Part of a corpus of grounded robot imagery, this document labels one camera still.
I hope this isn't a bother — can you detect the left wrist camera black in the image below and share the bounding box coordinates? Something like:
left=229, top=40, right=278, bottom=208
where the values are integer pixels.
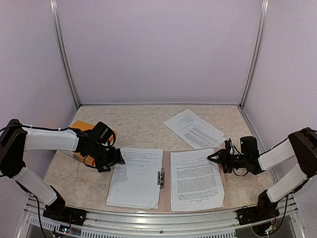
left=92, top=121, right=115, bottom=146

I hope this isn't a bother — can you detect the sheet under right arm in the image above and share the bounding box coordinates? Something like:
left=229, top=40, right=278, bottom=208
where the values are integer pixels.
left=182, top=122, right=225, bottom=149

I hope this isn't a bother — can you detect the white printed paper stack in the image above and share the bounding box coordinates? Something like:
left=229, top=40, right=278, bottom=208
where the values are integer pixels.
left=106, top=148, right=163, bottom=209

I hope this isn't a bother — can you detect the front aluminium rail base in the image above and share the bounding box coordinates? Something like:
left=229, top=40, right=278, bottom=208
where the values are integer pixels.
left=15, top=196, right=307, bottom=238

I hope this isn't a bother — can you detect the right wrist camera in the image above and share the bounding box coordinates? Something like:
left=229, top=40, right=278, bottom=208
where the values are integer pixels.
left=224, top=138, right=235, bottom=155

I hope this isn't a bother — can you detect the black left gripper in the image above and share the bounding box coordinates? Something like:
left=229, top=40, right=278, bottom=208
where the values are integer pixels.
left=89, top=143, right=125, bottom=173

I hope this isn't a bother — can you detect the orange book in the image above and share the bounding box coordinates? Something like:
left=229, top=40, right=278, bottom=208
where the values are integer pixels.
left=70, top=120, right=117, bottom=169

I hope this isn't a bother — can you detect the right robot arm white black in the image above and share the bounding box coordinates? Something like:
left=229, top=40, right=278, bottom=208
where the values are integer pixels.
left=207, top=127, right=317, bottom=220

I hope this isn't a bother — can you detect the white printed sheet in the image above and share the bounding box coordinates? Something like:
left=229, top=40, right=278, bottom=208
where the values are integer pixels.
left=163, top=109, right=198, bottom=137
left=169, top=148, right=225, bottom=213

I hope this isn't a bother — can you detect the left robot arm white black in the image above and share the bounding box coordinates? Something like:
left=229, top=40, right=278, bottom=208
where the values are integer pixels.
left=0, top=119, right=125, bottom=221

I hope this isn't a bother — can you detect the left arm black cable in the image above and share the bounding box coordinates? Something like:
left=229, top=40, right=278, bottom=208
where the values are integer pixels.
left=0, top=125, right=72, bottom=136

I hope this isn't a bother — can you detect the right aluminium frame post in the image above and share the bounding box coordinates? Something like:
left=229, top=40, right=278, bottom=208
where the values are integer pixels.
left=239, top=0, right=269, bottom=108

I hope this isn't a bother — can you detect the pink file folder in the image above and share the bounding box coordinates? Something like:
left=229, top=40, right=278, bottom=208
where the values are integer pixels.
left=158, top=147, right=226, bottom=213

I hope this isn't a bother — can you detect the aluminium frame post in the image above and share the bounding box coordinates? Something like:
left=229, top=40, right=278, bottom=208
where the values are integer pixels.
left=50, top=0, right=81, bottom=110
left=239, top=0, right=269, bottom=108

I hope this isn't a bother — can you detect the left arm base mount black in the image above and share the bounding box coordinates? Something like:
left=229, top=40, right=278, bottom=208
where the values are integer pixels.
left=43, top=197, right=87, bottom=226

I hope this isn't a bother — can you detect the metal folder clip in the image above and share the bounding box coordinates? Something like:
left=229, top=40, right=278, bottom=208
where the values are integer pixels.
left=157, top=167, right=164, bottom=189

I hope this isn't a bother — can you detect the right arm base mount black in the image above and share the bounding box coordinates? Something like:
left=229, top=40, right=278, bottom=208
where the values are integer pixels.
left=237, top=190, right=280, bottom=225

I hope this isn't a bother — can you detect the left aluminium frame post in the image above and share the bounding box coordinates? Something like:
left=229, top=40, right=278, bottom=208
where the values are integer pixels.
left=50, top=0, right=81, bottom=110

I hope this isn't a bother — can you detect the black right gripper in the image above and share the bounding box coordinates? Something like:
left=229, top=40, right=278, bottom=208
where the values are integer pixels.
left=207, top=149, right=249, bottom=173

